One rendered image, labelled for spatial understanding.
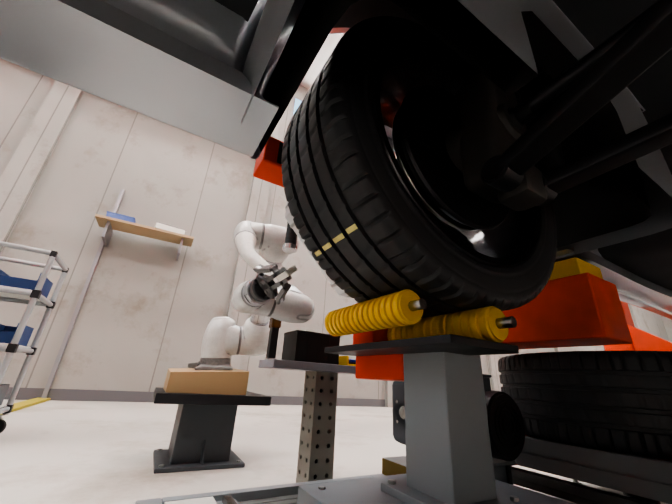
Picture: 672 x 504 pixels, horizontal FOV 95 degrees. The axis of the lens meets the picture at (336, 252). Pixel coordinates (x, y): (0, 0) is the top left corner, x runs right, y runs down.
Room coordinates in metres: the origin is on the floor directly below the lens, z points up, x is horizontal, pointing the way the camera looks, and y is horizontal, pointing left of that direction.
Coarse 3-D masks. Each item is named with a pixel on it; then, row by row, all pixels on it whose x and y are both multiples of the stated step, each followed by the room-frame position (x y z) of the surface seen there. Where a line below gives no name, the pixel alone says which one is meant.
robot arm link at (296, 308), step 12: (240, 240) 1.26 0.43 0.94; (252, 240) 1.28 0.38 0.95; (240, 252) 1.23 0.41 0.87; (252, 252) 1.21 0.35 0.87; (252, 264) 1.20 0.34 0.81; (264, 264) 1.19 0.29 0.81; (288, 300) 1.04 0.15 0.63; (300, 300) 1.07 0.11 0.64; (276, 312) 1.04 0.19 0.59; (288, 312) 1.05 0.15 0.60; (300, 312) 1.07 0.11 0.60; (312, 312) 1.11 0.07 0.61
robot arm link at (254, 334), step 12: (264, 228) 1.36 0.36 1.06; (276, 228) 1.38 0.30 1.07; (264, 240) 1.37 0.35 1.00; (276, 240) 1.38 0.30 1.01; (264, 252) 1.43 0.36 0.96; (276, 252) 1.42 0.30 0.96; (252, 324) 1.70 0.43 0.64; (264, 324) 1.72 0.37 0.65; (240, 336) 1.72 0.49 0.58; (252, 336) 1.71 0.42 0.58; (264, 336) 1.73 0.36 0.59; (240, 348) 1.74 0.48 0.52; (252, 348) 1.76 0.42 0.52; (264, 348) 1.78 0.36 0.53
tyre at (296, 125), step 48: (336, 48) 0.35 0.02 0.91; (384, 48) 0.39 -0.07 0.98; (432, 48) 0.46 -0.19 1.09; (336, 96) 0.35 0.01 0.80; (288, 144) 0.50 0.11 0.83; (336, 144) 0.37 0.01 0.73; (288, 192) 0.52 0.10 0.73; (336, 192) 0.42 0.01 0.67; (384, 192) 0.39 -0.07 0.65; (336, 240) 0.49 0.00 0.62; (384, 240) 0.43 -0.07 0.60; (432, 240) 0.43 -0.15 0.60; (384, 288) 0.53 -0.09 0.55; (432, 288) 0.48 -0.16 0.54; (480, 288) 0.49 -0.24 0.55; (528, 288) 0.56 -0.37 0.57
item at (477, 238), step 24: (408, 48) 0.42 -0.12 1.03; (384, 72) 0.45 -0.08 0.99; (408, 72) 0.50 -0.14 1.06; (432, 72) 0.51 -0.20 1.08; (456, 72) 0.51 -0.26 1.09; (384, 96) 0.56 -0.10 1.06; (384, 120) 0.66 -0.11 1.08; (384, 144) 0.39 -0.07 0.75; (408, 192) 0.41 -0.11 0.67; (432, 216) 0.44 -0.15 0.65; (528, 216) 0.63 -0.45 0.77; (456, 240) 0.47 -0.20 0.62; (480, 240) 0.73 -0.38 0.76; (504, 240) 0.66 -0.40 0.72; (528, 240) 0.60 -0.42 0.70; (504, 264) 0.53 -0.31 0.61
